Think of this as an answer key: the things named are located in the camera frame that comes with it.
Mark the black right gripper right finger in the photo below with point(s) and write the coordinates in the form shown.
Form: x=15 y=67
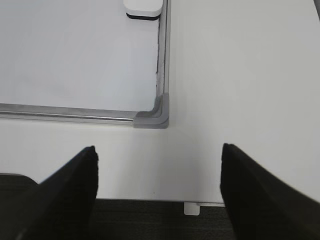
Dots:
x=260 y=205

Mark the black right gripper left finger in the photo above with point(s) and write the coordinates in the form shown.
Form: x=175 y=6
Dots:
x=59 y=208

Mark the white whiteboard eraser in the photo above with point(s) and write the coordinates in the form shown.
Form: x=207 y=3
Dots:
x=143 y=8

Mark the small white table tab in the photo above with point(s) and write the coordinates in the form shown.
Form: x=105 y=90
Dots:
x=191 y=209

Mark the white magnetic whiteboard grey frame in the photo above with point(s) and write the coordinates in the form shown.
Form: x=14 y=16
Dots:
x=85 y=61

